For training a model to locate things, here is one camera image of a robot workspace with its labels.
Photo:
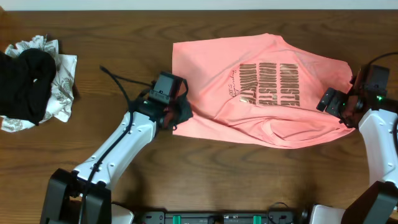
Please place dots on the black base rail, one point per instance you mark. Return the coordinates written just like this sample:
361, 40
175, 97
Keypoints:
273, 217

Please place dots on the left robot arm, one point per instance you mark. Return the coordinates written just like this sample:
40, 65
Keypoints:
84, 194

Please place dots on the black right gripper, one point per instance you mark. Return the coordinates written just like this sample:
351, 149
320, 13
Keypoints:
343, 109

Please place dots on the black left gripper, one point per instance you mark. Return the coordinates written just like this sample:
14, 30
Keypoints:
181, 110

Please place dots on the white floral patterned cloth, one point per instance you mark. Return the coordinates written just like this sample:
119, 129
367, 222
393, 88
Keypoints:
61, 98

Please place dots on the black garment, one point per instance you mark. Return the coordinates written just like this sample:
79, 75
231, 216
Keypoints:
26, 83

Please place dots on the pink printed t-shirt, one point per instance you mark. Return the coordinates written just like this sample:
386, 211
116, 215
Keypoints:
258, 90

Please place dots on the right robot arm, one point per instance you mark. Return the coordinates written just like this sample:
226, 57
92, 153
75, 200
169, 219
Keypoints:
375, 117

